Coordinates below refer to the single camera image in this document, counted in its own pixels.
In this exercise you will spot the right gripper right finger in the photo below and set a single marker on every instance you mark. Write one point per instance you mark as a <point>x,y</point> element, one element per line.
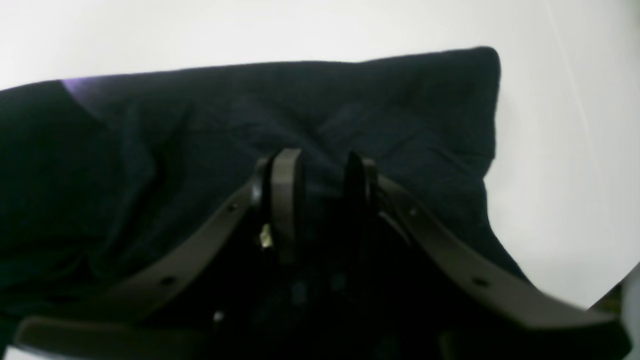
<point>404,243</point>

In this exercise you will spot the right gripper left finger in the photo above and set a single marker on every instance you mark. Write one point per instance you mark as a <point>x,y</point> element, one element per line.
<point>260,215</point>

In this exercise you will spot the black T-shirt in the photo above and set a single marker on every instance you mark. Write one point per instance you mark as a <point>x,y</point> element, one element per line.
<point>102,175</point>

